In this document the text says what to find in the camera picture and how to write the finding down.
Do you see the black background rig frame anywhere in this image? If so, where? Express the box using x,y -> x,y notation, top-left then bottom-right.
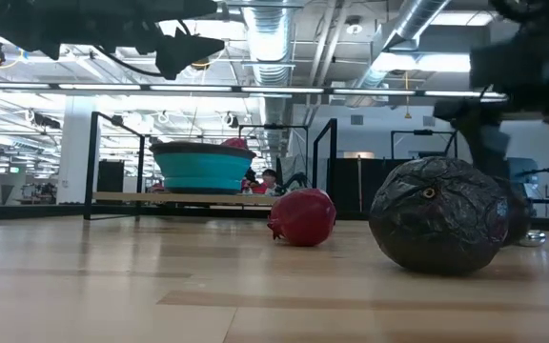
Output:
390,129 -> 459,161
237,123 -> 310,158

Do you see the yellow hanging cord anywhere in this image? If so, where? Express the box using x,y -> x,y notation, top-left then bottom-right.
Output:
402,71 -> 413,120

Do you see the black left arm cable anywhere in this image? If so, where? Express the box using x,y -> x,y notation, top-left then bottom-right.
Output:
91,45 -> 167,78

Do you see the red pomegranate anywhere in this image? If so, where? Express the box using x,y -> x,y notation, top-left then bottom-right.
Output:
267,188 -> 337,248

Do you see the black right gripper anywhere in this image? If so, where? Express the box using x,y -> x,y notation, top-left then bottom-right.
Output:
434,37 -> 549,220

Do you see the black low partition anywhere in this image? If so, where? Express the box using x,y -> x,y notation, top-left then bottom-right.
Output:
326,156 -> 399,221

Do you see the raised wooden board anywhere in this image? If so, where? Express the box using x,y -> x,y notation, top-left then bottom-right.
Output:
91,192 -> 275,208

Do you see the person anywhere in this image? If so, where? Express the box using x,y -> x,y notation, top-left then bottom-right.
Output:
260,168 -> 279,196

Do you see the dark purple eggplant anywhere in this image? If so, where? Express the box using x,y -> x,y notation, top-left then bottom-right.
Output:
496,176 -> 532,248

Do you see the black metal table frame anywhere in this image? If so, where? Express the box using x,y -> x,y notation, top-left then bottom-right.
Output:
82,111 -> 148,222

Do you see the long overhead light bar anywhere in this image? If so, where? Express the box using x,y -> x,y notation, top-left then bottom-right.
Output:
0,81 -> 509,104

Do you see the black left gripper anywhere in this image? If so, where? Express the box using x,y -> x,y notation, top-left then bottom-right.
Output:
102,0 -> 226,81

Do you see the small silver metal object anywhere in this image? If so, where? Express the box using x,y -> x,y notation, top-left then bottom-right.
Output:
517,230 -> 547,248

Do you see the white building column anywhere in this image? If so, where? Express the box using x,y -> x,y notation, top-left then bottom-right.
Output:
57,94 -> 100,206

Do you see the silver spiral air duct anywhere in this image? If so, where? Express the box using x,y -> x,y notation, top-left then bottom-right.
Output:
350,0 -> 452,96
243,0 -> 295,87

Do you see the blue collapsible bowl grey rim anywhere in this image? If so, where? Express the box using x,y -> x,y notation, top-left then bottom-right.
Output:
149,140 -> 257,195

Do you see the black crinkled round fruit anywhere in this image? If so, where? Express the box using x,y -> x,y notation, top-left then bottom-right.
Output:
368,155 -> 510,276

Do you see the black metal upright arch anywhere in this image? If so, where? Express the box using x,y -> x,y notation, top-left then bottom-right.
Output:
311,117 -> 338,192

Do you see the black cabinet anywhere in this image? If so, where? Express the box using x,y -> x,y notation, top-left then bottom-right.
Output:
96,159 -> 126,194

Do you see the blue background screen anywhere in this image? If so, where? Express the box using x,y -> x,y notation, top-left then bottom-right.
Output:
507,156 -> 540,192

